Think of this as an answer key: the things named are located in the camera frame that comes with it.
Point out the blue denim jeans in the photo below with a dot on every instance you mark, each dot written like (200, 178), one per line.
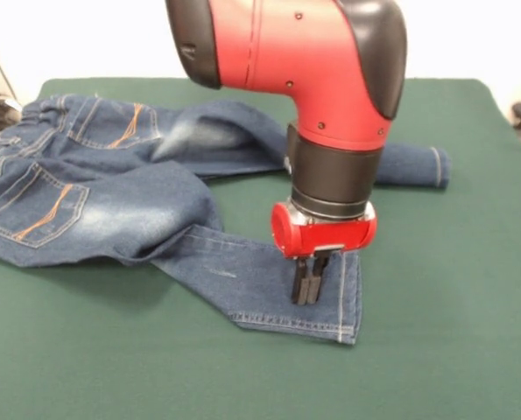
(111, 197)

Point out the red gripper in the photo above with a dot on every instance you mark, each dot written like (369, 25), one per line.
(321, 236)

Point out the dark green table cloth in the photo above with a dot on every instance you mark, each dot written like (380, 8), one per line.
(417, 306)

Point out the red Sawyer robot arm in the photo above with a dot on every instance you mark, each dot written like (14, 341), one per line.
(295, 87)

